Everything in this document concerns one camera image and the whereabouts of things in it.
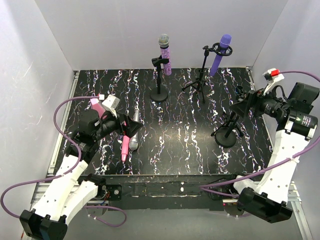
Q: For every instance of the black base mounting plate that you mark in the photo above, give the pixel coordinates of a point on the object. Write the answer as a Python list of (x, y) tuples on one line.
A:
[(160, 192)]

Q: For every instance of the pink microphone case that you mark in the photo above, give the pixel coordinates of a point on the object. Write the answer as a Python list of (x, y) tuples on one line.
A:
[(96, 105)]

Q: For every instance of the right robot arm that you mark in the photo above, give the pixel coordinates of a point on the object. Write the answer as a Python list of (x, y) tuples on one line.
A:
[(296, 127)]

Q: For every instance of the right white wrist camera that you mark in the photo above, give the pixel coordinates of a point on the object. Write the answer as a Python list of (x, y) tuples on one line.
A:
[(272, 76)]

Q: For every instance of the tall tripod microphone stand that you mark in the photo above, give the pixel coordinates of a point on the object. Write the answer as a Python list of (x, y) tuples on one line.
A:
[(199, 82)]

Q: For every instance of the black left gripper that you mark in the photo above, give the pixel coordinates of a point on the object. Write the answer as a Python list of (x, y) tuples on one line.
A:
[(122, 124)]

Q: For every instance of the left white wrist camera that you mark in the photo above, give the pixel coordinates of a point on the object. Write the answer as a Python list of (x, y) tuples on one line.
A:
[(108, 107)]

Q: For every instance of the round base stand with scissor clamp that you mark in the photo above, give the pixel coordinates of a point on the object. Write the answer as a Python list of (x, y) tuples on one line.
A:
[(225, 136)]

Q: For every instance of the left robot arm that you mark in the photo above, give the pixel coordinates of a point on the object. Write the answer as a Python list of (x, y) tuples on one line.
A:
[(67, 195)]

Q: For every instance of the aluminium rail frame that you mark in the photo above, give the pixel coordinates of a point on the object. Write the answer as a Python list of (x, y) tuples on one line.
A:
[(69, 191)]

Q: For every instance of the silver microphone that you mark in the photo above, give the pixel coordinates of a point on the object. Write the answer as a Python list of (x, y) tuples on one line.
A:
[(134, 141)]

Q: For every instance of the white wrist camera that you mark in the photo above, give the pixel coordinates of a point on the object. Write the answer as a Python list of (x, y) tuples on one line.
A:
[(108, 107), (272, 76)]

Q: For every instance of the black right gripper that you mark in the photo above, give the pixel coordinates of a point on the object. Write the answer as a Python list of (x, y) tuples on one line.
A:
[(251, 103)]

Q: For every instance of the pink microphone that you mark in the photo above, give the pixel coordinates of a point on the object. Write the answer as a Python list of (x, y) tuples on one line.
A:
[(125, 148)]

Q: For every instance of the purple glitter microphone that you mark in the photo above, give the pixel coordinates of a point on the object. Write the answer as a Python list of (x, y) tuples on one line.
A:
[(163, 41)]

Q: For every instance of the round base stand with clip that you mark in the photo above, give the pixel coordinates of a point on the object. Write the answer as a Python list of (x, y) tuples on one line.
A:
[(159, 93)]

